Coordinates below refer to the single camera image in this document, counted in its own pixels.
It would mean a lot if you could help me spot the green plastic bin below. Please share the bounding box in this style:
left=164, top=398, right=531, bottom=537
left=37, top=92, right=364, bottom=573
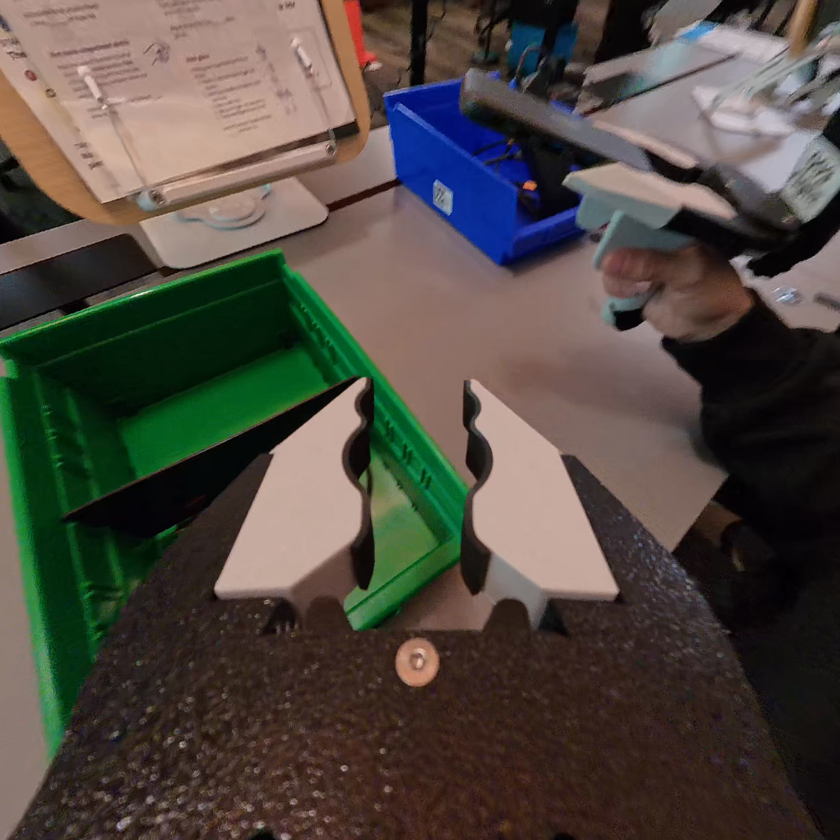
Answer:
left=0, top=249, right=470, bottom=742

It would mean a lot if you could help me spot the person's right forearm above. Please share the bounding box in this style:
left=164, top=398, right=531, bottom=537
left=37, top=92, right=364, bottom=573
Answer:
left=659, top=298, right=840, bottom=546

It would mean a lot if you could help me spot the blue plastic bin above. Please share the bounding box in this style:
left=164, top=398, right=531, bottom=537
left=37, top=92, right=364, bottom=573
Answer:
left=384, top=77, right=592, bottom=266

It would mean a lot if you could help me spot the black device with orange plug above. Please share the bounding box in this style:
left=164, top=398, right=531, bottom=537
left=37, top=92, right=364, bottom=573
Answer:
left=515, top=138, right=581, bottom=221

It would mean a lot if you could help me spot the person's right hand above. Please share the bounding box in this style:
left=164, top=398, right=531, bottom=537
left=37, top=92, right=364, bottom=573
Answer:
left=600, top=245, right=757, bottom=343

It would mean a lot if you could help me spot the black usb cable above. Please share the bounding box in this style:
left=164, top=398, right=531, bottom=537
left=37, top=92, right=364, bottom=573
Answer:
left=474, top=131, right=526, bottom=168

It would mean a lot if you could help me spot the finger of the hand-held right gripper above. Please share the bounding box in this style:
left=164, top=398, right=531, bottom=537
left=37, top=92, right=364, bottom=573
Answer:
left=458, top=69, right=698, bottom=173

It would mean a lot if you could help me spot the grey flat tray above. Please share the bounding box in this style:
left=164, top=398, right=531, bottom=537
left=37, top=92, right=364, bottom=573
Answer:
left=581, top=46, right=739, bottom=116

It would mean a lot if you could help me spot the red cone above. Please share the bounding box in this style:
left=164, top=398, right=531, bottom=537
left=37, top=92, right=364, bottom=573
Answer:
left=344, top=0, right=383, bottom=72

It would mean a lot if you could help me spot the instruction sheet stand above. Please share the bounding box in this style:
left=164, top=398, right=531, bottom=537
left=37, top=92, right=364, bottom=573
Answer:
left=0, top=0, right=371, bottom=270

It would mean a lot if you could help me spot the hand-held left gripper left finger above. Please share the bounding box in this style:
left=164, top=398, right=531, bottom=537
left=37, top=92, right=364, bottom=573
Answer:
left=213, top=376, right=376, bottom=613

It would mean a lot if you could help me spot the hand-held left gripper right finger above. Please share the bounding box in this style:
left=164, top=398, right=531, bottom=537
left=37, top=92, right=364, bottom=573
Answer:
left=461, top=378, right=622, bottom=629

